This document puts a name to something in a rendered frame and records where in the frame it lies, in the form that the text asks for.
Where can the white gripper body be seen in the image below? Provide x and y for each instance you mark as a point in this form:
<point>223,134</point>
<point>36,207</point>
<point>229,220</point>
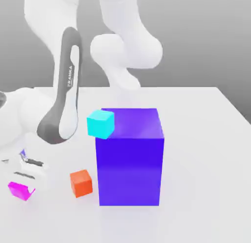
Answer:
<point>37,173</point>

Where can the small magenta cube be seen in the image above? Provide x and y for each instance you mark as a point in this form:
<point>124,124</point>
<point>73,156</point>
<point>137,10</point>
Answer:
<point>17,191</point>

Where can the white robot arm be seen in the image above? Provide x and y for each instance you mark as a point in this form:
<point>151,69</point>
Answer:
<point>49,21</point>

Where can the small orange cube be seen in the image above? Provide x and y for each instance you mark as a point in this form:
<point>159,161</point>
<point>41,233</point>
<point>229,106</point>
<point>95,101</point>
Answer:
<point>81,183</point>

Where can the small cyan cube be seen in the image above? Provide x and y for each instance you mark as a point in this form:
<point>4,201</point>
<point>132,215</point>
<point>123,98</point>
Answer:
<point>99,125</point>

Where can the large blue box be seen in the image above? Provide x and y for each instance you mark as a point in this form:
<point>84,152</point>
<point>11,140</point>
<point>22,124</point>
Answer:
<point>129,168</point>

